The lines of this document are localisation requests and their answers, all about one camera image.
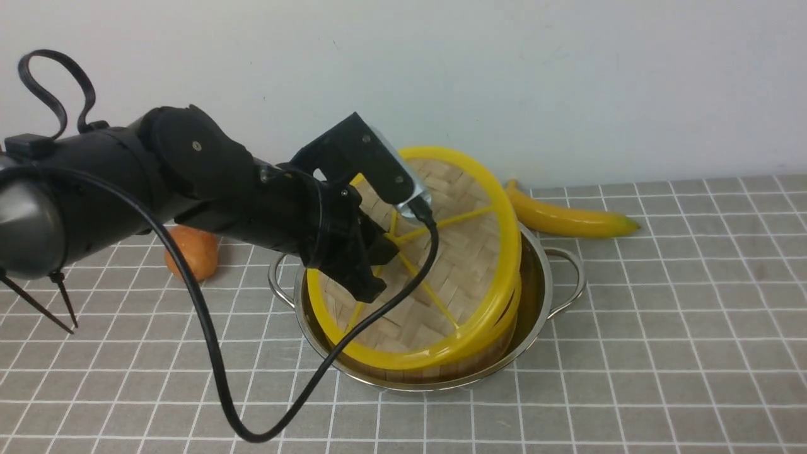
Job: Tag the yellow woven steamer lid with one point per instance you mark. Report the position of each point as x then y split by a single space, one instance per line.
466 289

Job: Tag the yellow bamboo steamer basket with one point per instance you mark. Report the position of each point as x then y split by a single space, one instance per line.
479 354

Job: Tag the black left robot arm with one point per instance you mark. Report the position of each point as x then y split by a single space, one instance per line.
65 200

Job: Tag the yellow banana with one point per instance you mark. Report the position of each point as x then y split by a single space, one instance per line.
562 221

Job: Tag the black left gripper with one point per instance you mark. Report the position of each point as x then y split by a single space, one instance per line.
336 245

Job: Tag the brown potato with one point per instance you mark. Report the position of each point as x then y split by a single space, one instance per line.
199 248

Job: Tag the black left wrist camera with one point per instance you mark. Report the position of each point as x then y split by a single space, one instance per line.
353 147

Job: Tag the stainless steel pot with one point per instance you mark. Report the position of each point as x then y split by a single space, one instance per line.
534 311

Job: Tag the grey checkered tablecloth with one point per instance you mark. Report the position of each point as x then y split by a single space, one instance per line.
689 339

